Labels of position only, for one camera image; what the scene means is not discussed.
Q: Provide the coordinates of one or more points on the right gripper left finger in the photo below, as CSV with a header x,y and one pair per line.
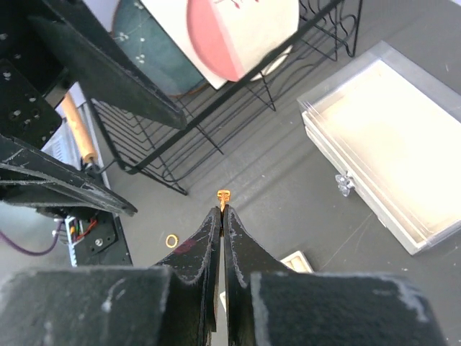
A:
x,y
171,303

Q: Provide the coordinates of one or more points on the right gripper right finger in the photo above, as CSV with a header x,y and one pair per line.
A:
x,y
270,304

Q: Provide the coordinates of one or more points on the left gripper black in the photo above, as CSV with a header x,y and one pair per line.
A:
x,y
30,177

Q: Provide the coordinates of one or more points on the beige velvet jewelry tray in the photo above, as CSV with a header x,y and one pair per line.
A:
x,y
297,262

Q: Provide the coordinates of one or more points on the clear acrylic jewelry box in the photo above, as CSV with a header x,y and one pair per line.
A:
x,y
392,132

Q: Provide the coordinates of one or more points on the dark green round plate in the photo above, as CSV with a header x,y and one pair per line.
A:
x,y
155,54

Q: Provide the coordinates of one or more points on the round pink cream plate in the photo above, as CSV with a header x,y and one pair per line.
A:
x,y
232,37

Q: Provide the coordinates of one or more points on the black wire dish rack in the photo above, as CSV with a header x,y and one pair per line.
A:
x,y
142,147

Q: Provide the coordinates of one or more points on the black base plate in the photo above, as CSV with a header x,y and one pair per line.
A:
x,y
104,242

